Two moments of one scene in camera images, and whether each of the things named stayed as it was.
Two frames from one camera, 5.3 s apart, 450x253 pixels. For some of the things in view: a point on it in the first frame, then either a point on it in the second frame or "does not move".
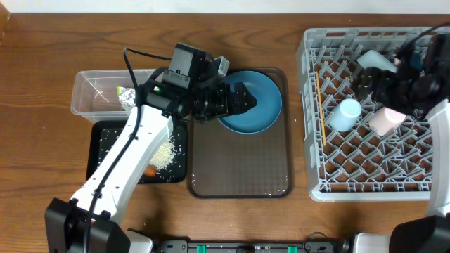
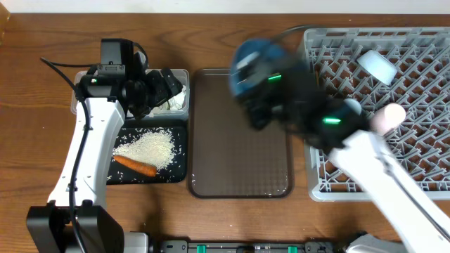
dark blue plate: x=260 y=117 → x=263 y=47
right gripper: x=383 y=79 → x=253 y=101
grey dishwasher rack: x=356 y=164 does not move
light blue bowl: x=373 y=58 does not move
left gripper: x=227 y=107 → x=162 y=93
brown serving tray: x=222 y=164 does not move
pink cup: x=386 y=121 does not move
